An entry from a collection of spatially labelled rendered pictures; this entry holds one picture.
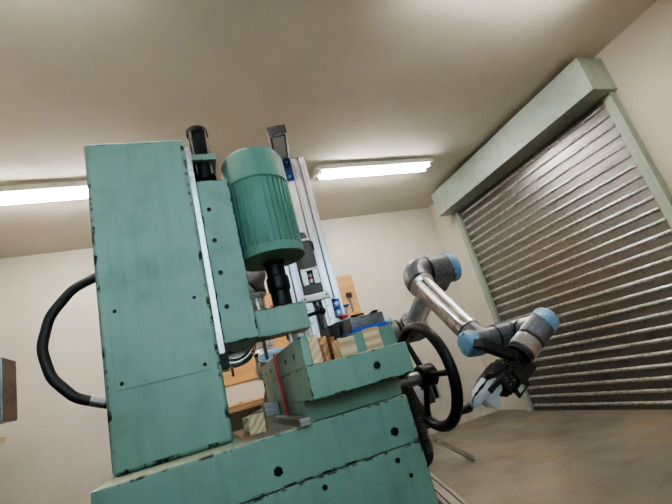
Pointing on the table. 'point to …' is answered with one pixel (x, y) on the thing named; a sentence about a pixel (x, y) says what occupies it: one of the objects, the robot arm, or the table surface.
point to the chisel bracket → (281, 321)
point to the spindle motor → (262, 207)
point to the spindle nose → (277, 282)
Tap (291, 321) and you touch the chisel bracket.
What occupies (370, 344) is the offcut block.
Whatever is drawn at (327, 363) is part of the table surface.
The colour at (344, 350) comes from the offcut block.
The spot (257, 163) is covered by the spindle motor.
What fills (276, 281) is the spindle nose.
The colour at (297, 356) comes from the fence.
